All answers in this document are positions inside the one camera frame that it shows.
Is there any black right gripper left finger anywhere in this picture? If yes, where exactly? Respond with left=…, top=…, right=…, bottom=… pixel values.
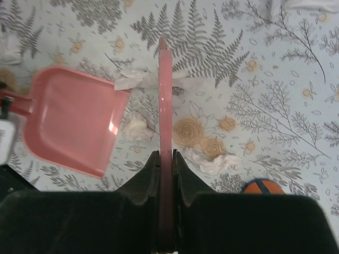
left=1, top=151, right=160, bottom=253

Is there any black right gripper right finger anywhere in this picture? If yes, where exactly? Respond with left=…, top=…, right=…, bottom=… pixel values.
left=173, top=151, right=333, bottom=253

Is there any pink dustpan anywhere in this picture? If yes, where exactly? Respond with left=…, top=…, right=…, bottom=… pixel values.
left=1, top=66, right=130, bottom=178

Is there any pink hand brush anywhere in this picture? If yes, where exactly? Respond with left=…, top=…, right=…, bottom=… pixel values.
left=157, top=37, right=175, bottom=253

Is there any white paper scrap near bottle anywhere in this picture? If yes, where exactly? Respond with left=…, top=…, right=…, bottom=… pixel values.
left=183, top=148, right=242, bottom=175

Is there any orange bottle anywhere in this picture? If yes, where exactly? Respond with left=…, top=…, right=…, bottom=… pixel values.
left=242, top=178, right=285, bottom=195

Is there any small white paper scrap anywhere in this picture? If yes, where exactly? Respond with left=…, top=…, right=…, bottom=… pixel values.
left=122, top=111, right=154, bottom=142

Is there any white paper scrap under gripper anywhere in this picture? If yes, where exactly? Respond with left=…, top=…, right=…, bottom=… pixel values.
left=114, top=69, right=208, bottom=90

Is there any floral table mat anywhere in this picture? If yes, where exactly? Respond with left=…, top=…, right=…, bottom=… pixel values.
left=0, top=0, right=339, bottom=217

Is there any white paper scrap by bin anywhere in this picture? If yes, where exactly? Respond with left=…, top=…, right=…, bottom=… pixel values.
left=1, top=32, right=22, bottom=65

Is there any crumpled white paper scrap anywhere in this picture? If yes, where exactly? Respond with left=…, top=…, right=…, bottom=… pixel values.
left=266, top=0, right=338, bottom=16

